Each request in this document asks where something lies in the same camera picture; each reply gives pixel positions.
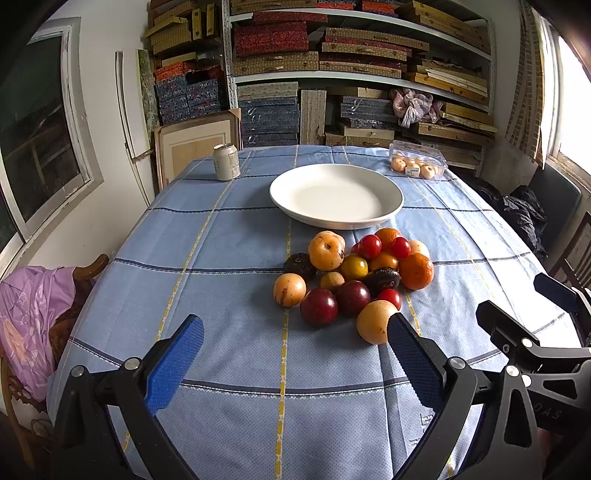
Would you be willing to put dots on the window frame left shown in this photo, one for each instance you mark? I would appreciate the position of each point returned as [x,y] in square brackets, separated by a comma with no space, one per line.
[48,161]

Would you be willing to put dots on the dark jacket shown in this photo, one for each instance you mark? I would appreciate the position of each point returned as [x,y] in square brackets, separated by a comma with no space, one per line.
[521,210]

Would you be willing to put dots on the white drink can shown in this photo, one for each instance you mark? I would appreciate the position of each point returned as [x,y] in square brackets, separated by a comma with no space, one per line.
[225,162]

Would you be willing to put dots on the pale peach apricot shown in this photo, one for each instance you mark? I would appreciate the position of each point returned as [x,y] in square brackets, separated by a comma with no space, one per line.
[418,247]

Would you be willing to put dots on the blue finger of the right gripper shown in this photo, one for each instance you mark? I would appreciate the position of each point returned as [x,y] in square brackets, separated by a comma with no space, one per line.
[561,295]
[505,332]

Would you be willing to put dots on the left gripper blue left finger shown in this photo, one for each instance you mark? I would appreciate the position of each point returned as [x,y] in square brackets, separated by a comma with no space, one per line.
[172,361]

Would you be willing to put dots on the white ceramic plate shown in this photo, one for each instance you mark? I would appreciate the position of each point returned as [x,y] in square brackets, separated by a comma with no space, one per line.
[336,196]

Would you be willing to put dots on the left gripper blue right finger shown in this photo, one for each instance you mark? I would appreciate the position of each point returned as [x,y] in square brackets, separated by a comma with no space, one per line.
[421,359]

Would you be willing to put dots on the speckled yellow apricot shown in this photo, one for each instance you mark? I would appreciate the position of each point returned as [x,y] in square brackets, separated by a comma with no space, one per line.
[289,290]

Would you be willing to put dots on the small yellow loquat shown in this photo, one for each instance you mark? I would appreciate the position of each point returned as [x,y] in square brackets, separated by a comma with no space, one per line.
[332,280]

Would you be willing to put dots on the orange mandarin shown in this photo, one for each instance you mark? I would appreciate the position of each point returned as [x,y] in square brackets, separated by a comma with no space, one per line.
[417,271]
[387,235]

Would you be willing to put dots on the dark red plum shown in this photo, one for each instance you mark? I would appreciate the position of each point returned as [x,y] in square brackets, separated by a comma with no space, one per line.
[352,297]
[319,307]

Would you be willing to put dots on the purple cloth on chair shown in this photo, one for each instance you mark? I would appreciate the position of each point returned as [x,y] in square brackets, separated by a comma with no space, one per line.
[32,299]

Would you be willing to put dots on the pink plastic bag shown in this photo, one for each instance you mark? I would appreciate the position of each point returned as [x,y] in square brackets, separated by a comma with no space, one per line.
[411,106]

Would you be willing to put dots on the framed picture board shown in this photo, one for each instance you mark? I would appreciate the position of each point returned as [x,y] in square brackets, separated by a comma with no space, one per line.
[177,145]

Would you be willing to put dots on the yellow orange apricot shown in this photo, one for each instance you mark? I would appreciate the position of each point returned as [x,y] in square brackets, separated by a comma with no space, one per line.
[327,250]

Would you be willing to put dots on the yellow orange tomato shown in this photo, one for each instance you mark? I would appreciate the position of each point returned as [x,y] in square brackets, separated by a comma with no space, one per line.
[354,267]

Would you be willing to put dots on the wooden chair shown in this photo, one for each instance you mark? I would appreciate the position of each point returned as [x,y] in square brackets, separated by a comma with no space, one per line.
[574,264]

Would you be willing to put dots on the blue checked tablecloth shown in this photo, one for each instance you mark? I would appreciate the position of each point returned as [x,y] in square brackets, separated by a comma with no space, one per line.
[270,396]

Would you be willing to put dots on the metal storage shelf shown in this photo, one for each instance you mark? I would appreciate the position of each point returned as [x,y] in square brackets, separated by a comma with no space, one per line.
[321,72]

